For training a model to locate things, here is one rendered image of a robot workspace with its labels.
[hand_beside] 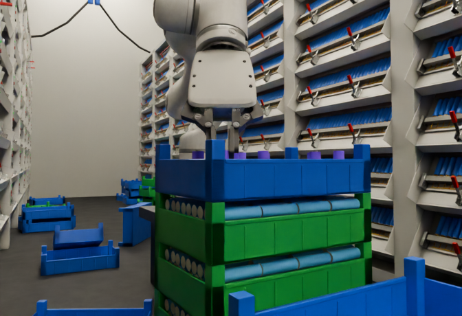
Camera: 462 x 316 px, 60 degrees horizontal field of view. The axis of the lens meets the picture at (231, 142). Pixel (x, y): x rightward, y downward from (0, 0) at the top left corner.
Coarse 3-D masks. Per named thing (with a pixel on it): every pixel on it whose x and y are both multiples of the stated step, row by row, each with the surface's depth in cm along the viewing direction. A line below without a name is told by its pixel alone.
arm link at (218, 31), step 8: (200, 32) 62; (208, 32) 61; (216, 32) 60; (224, 32) 60; (232, 32) 61; (240, 32) 62; (200, 40) 62; (208, 40) 61; (216, 40) 61; (224, 40) 61; (232, 40) 61; (240, 40) 61; (200, 48) 62; (248, 48) 65
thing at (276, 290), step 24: (168, 264) 62; (336, 264) 61; (360, 264) 64; (168, 288) 62; (192, 288) 54; (216, 288) 50; (240, 288) 52; (264, 288) 54; (288, 288) 56; (312, 288) 59; (336, 288) 61; (192, 312) 54; (216, 312) 50
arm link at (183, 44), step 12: (168, 36) 108; (180, 36) 107; (192, 36) 107; (180, 48) 111; (192, 48) 113; (192, 60) 116; (180, 84) 133; (168, 96) 140; (180, 96) 134; (168, 108) 140; (180, 108) 137
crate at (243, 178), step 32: (160, 160) 66; (192, 160) 55; (224, 160) 52; (256, 160) 54; (288, 160) 57; (320, 160) 60; (352, 160) 64; (160, 192) 65; (192, 192) 55; (224, 192) 51; (256, 192) 54; (288, 192) 57; (320, 192) 60; (352, 192) 64
